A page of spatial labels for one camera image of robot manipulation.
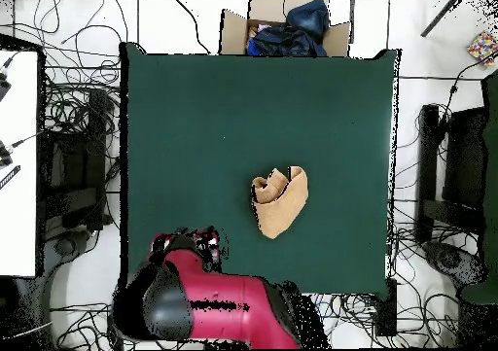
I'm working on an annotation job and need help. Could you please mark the tan terry towel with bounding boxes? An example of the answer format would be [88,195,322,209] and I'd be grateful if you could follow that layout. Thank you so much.
[250,165,309,240]

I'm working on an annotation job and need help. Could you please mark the dark green table cloth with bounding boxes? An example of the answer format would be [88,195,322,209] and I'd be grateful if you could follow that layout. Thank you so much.
[119,42,402,299]

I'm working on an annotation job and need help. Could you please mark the dark navy garment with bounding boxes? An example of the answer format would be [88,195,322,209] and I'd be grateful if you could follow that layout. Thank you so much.
[246,23,328,58]

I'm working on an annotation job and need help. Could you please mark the open cardboard box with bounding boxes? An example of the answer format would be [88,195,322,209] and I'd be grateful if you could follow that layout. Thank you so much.
[219,0,353,58]

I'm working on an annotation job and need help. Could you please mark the black metal stand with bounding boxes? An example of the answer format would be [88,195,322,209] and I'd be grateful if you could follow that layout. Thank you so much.
[415,103,489,243]
[42,89,114,231]

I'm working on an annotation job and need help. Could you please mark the blue denim jeans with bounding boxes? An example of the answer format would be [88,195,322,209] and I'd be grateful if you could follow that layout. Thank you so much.
[286,0,331,41]

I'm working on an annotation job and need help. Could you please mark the black power box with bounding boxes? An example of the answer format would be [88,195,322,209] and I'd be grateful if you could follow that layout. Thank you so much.
[374,278,398,336]

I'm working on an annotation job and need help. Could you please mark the white side table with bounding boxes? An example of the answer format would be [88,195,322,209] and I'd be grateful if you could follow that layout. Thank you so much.
[0,49,40,278]

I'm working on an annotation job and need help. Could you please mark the grey metal bar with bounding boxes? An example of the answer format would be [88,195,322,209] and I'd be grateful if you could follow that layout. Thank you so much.
[419,0,466,38]

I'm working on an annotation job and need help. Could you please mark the multicoloured patterned cloth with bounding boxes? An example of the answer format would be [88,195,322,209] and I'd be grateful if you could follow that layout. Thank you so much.
[466,30,498,68]

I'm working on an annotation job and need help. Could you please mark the long black cable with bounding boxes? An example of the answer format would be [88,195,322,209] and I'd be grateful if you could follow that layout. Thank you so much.
[172,0,212,55]

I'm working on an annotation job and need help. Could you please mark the tangled black floor cables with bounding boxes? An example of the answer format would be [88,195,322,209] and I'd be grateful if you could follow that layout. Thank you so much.
[388,198,487,348]
[38,66,122,142]

